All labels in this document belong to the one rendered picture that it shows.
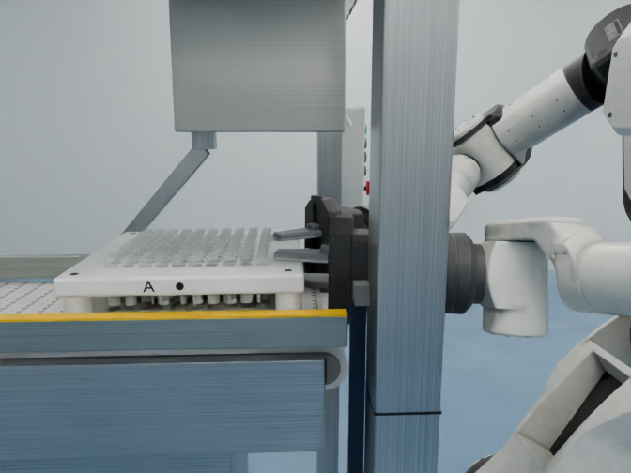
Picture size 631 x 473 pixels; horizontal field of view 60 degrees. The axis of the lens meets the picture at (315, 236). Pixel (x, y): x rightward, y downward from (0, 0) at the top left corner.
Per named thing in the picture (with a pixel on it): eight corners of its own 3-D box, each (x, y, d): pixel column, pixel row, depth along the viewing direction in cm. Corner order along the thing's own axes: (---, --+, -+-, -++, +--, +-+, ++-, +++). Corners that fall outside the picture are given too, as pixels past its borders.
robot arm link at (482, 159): (409, 187, 94) (446, 143, 108) (446, 232, 96) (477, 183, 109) (457, 157, 87) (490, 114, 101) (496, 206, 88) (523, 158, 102)
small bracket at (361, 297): (366, 298, 53) (366, 279, 53) (369, 306, 51) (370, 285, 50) (351, 298, 53) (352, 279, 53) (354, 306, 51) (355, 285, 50)
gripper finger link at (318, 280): (272, 279, 60) (329, 281, 59) (277, 271, 63) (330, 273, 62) (272, 293, 60) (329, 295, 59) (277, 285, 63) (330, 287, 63)
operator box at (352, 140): (356, 200, 160) (357, 109, 155) (363, 208, 143) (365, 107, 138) (335, 200, 160) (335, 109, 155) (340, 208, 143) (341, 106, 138)
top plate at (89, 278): (53, 298, 53) (51, 278, 53) (125, 245, 77) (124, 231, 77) (304, 294, 54) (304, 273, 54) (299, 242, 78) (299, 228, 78)
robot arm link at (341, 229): (328, 220, 54) (450, 222, 53) (333, 206, 64) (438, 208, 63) (326, 339, 57) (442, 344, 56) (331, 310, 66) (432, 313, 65)
